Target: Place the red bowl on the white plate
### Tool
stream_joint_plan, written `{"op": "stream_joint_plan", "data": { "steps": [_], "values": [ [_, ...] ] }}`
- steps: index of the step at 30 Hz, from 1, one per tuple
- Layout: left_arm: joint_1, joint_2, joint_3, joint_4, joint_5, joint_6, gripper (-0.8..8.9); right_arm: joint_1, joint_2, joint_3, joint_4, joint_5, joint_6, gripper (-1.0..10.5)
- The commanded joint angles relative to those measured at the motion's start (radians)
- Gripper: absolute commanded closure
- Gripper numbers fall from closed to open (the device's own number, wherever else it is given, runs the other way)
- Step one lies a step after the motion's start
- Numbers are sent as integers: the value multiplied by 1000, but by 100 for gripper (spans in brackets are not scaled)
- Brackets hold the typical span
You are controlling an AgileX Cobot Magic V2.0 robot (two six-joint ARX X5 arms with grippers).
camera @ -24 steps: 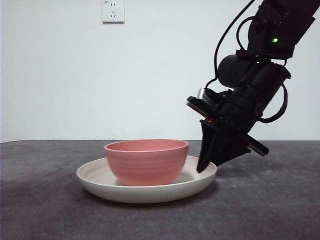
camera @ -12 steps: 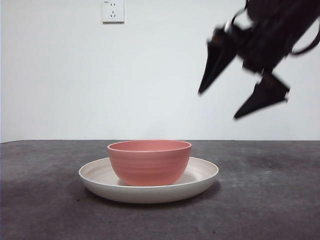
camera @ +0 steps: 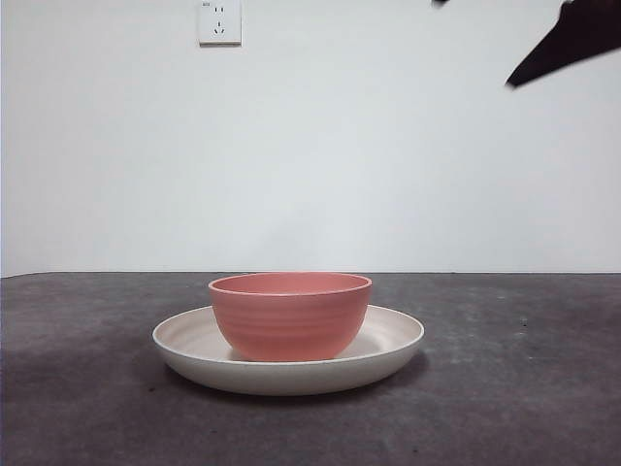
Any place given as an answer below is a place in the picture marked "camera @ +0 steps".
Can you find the red ribbed bowl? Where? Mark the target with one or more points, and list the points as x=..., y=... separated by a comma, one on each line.
x=291, y=320

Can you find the white round plate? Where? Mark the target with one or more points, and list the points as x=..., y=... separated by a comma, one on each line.
x=291, y=378

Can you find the white wall power socket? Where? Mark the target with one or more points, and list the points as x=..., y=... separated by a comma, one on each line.
x=219, y=24

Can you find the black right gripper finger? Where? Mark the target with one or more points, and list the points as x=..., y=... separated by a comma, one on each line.
x=440, y=2
x=582, y=34

